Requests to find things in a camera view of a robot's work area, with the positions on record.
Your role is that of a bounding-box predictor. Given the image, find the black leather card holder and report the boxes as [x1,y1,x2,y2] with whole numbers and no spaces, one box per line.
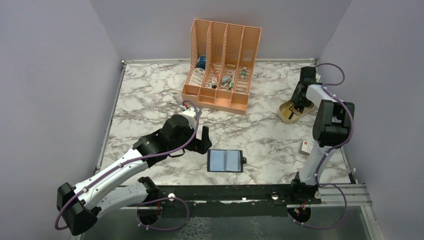
[207,149,247,173]

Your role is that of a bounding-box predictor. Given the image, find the black credit card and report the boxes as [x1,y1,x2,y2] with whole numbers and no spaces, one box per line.
[284,103,305,120]

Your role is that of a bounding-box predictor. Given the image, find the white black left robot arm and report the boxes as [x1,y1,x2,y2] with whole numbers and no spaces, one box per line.
[54,108,212,236]

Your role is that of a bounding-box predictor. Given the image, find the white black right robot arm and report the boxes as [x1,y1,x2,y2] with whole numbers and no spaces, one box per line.
[288,66,355,204]

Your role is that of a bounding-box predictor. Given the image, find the white label card pack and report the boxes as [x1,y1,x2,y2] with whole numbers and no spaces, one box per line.
[188,67,205,86]

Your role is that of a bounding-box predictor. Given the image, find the beige oval tray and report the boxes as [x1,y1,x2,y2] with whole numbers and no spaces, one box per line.
[277,100,315,124]

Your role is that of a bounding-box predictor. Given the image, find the green white marker pen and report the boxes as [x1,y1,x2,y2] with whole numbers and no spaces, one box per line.
[240,66,247,80]

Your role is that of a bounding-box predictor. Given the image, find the small white red box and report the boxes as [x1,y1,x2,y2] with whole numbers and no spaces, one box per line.
[299,140,314,156]

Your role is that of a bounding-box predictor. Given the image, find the blue tape roll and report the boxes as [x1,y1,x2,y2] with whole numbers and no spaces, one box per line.
[195,54,206,70]

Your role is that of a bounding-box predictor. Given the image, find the orange plastic desk organizer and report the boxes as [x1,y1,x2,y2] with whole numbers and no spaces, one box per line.
[181,19,262,115]

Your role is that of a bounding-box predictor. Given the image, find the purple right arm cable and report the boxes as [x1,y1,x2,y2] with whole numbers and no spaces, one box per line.
[287,62,356,230]

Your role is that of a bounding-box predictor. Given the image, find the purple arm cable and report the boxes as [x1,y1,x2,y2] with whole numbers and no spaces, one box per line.
[287,62,356,230]
[54,99,202,232]

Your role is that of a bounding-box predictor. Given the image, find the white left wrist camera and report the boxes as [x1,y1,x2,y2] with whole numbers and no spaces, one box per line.
[181,107,202,129]

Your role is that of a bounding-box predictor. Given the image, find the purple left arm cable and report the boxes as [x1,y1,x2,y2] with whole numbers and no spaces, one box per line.
[54,99,202,232]

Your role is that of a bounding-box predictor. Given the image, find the black metal base rail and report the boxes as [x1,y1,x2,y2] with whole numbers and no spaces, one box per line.
[131,184,322,218]

